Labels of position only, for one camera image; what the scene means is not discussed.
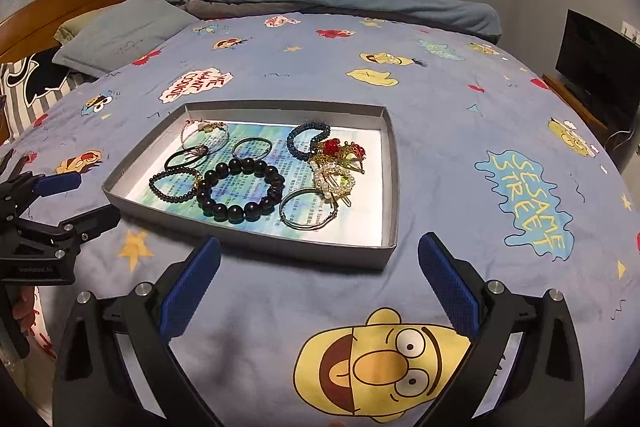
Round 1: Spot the black television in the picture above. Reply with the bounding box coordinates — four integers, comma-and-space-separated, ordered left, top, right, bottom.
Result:
555, 9, 637, 128

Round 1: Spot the blue duvet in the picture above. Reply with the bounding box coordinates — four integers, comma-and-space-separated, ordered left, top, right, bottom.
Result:
157, 0, 503, 44

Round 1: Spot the person's left hand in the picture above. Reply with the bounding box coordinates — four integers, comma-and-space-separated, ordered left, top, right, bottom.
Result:
12, 286, 38, 341

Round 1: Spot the black and white striped pillow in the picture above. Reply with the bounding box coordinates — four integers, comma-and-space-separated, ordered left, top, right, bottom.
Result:
0, 51, 85, 138

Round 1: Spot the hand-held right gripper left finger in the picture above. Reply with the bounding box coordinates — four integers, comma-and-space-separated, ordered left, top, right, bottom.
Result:
52, 236, 225, 427

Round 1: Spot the grey pillow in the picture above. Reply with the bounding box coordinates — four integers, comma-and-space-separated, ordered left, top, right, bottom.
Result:
52, 0, 199, 76

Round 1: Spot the large silver wire bangle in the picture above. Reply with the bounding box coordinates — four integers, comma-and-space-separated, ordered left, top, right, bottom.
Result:
278, 187, 334, 229

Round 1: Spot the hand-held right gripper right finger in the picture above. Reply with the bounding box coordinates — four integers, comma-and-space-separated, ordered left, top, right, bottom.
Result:
415, 232, 587, 427

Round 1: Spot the blue bead bracelet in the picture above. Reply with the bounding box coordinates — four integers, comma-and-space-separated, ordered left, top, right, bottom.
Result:
286, 121, 332, 164

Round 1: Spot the wooden television stand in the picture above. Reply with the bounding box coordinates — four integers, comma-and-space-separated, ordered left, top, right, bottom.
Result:
542, 72, 640, 174

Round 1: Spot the small dark bead bracelet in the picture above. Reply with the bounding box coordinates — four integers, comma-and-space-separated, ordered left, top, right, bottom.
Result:
148, 166, 202, 206

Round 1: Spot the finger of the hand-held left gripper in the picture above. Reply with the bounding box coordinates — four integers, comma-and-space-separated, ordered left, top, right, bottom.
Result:
19, 206, 122, 254
0, 152, 82, 214

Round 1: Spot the printed paper sheet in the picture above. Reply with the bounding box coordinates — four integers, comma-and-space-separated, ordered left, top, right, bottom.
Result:
121, 119, 385, 248

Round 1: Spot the oval pearl hair clip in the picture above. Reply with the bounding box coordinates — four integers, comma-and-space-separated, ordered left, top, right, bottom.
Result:
320, 170, 357, 210

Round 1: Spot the grey cardboard tray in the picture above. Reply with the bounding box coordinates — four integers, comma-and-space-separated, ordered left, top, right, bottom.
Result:
101, 102, 401, 272

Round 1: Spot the large black bead bracelet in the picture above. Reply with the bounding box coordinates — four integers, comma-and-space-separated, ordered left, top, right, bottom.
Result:
195, 158, 286, 224

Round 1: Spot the cartoon printed blue bedsheet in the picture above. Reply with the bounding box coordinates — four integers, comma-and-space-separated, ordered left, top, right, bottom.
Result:
0, 7, 640, 427

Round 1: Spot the white cable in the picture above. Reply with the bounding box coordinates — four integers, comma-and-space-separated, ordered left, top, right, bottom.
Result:
604, 126, 640, 154

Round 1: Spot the red string bracelet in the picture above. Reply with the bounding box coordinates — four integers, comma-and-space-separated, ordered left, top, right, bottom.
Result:
179, 119, 230, 156

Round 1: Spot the red and gold ornament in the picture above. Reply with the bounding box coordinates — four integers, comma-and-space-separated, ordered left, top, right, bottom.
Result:
314, 138, 369, 174

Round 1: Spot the small silver bangle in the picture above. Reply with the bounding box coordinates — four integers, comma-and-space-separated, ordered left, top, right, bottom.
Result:
232, 136, 271, 160

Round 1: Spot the black cord bracelet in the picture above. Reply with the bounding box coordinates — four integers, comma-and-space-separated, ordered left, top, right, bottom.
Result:
164, 145, 209, 170

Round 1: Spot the olive green pillow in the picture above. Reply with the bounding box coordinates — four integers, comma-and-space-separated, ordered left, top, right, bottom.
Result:
53, 9, 107, 44

